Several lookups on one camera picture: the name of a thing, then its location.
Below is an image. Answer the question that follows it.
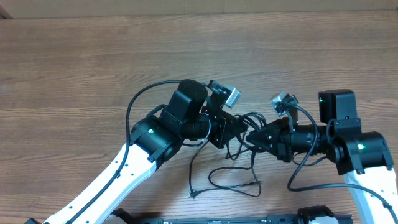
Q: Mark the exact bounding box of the black usb cable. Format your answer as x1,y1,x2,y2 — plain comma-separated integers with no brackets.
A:
188,111,268,200

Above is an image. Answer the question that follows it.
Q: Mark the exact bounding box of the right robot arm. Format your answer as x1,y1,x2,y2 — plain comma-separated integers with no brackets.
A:
246,89,397,223

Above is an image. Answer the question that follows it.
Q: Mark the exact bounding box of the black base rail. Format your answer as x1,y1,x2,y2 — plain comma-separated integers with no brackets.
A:
104,205,353,224

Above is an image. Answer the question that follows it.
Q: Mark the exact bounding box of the right camera cable black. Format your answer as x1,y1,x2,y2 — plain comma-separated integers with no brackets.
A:
287,104,398,224

